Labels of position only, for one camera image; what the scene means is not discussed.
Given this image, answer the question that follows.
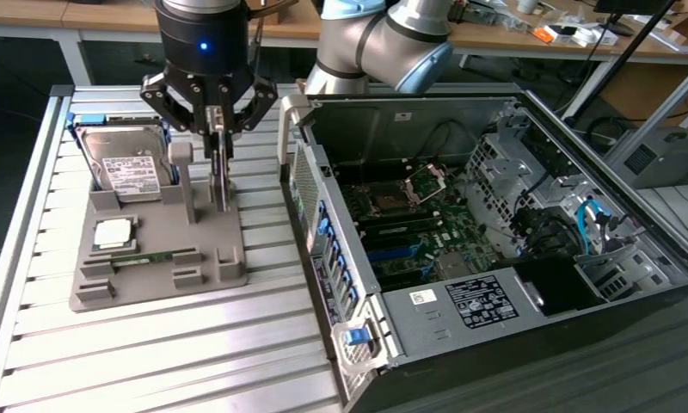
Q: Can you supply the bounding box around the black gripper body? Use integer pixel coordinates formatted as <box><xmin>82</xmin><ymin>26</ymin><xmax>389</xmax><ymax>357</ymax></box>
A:
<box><xmin>153</xmin><ymin>3</ymin><xmax>258</xmax><ymax>83</ymax></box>

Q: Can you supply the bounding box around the graphics card with metal bracket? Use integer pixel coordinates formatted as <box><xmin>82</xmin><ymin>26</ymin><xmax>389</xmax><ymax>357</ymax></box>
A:
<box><xmin>204</xmin><ymin>106</ymin><xmax>234</xmax><ymax>214</ymax></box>

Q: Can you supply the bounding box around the blue disk caddy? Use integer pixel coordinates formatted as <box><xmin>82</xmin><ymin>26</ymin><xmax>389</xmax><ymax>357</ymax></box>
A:
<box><xmin>65</xmin><ymin>110</ymin><xmax>176</xmax><ymax>193</ymax></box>

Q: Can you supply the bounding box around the silver hard disk drive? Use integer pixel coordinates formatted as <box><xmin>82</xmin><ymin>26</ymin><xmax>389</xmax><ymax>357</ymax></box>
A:
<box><xmin>78</xmin><ymin>126</ymin><xmax>168</xmax><ymax>204</ymax></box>

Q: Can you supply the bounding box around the wooden desk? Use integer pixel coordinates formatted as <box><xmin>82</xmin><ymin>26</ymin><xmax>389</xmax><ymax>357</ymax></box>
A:
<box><xmin>452</xmin><ymin>0</ymin><xmax>688</xmax><ymax>68</ymax></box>
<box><xmin>0</xmin><ymin>0</ymin><xmax>325</xmax><ymax>86</ymax></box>

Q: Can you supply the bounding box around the grey plastic parts rack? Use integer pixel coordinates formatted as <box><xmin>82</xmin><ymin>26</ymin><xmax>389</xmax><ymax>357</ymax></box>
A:
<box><xmin>69</xmin><ymin>141</ymin><xmax>250</xmax><ymax>313</ymax></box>

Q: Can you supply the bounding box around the CPU socket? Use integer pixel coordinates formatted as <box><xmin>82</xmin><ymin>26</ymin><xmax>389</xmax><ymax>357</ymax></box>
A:
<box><xmin>364</xmin><ymin>180</ymin><xmax>430</xmax><ymax>216</ymax></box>

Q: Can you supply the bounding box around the silver CPU chip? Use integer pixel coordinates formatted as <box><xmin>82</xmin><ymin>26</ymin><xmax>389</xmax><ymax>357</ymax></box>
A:
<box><xmin>93</xmin><ymin>219</ymin><xmax>135</xmax><ymax>253</ymax></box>

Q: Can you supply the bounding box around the metal socket cover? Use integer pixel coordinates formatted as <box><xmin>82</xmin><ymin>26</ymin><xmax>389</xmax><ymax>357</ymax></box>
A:
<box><xmin>404</xmin><ymin>165</ymin><xmax>452</xmax><ymax>206</ymax></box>

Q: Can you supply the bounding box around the green RAM stick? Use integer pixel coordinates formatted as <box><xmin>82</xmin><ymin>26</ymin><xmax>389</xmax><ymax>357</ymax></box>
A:
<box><xmin>110</xmin><ymin>252</ymin><xmax>176</xmax><ymax>267</ymax></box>

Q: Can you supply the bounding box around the open black PC case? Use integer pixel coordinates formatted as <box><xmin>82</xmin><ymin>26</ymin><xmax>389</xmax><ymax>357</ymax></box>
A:
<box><xmin>277</xmin><ymin>83</ymin><xmax>688</xmax><ymax>413</ymax></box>

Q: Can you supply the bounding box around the RAM stick with white label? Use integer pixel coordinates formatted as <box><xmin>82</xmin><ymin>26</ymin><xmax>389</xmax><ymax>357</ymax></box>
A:
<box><xmin>360</xmin><ymin>217</ymin><xmax>442</xmax><ymax>237</ymax></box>

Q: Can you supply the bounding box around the blue expansion slot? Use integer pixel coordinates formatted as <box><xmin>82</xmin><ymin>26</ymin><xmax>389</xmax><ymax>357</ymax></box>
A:
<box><xmin>368</xmin><ymin>244</ymin><xmax>422</xmax><ymax>262</ymax></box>

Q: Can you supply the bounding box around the grey metal device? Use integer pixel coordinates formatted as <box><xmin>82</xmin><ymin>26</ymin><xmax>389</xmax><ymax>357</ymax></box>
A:
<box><xmin>461</xmin><ymin>0</ymin><xmax>504</xmax><ymax>25</ymax></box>

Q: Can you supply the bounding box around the grey metal disk bay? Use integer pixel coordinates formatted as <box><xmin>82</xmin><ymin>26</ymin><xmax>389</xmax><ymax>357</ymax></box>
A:
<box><xmin>466</xmin><ymin>107</ymin><xmax>589</xmax><ymax>259</ymax></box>

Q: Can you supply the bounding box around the green motherboard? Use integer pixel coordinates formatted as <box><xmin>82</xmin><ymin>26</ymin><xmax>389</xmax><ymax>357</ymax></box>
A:
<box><xmin>337</xmin><ymin>170</ymin><xmax>512</xmax><ymax>289</ymax></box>

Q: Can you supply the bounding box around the silver chipset heatsink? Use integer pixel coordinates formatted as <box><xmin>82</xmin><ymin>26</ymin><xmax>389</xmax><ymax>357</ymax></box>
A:
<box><xmin>434</xmin><ymin>252</ymin><xmax>477</xmax><ymax>279</ymax></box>

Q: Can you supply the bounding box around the small orange box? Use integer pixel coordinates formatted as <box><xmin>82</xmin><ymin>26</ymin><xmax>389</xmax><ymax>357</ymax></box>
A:
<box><xmin>532</xmin><ymin>24</ymin><xmax>577</xmax><ymax>44</ymax></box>

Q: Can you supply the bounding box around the grey power supply unit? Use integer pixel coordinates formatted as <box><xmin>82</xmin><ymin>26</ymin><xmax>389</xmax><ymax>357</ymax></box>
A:
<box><xmin>381</xmin><ymin>268</ymin><xmax>544</xmax><ymax>358</ymax></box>

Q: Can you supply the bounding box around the small white box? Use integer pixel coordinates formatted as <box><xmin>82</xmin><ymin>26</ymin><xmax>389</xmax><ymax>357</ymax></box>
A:
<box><xmin>569</xmin><ymin>28</ymin><xmax>619</xmax><ymax>47</ymax></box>

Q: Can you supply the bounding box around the black monitor with stand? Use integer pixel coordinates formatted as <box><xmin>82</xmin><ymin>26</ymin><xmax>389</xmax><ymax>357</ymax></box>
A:
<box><xmin>593</xmin><ymin>0</ymin><xmax>679</xmax><ymax>38</ymax></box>

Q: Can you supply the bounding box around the black slanted pole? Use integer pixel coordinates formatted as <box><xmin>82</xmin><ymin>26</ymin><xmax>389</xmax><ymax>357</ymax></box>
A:
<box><xmin>561</xmin><ymin>0</ymin><xmax>684</xmax><ymax>128</ymax></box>

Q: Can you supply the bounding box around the grey computer tower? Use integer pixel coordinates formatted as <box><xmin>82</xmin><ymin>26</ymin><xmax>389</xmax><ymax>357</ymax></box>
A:
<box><xmin>604</xmin><ymin>126</ymin><xmax>688</xmax><ymax>190</ymax></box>

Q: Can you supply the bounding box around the grey metal drive tray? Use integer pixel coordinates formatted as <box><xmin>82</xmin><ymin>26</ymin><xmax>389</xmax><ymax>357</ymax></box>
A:
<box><xmin>572</xmin><ymin>244</ymin><xmax>667</xmax><ymax>302</ymax></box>

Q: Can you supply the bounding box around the black wire loop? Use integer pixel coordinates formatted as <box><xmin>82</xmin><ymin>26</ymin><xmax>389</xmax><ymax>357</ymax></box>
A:
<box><xmin>421</xmin><ymin>119</ymin><xmax>478</xmax><ymax>163</ymax></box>

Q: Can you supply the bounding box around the black drive wire bundle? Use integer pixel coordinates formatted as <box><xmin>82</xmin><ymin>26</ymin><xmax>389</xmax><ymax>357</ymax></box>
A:
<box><xmin>506</xmin><ymin>201</ymin><xmax>580</xmax><ymax>259</ymax></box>

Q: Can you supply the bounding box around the light blue wire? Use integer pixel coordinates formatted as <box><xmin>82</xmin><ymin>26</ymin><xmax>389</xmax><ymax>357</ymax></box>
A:
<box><xmin>576</xmin><ymin>195</ymin><xmax>615</xmax><ymax>255</ymax></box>

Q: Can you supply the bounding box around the aluminium profile frame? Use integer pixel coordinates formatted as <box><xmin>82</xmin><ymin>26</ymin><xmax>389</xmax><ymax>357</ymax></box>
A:
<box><xmin>635</xmin><ymin>71</ymin><xmax>688</xmax><ymax>143</ymax></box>

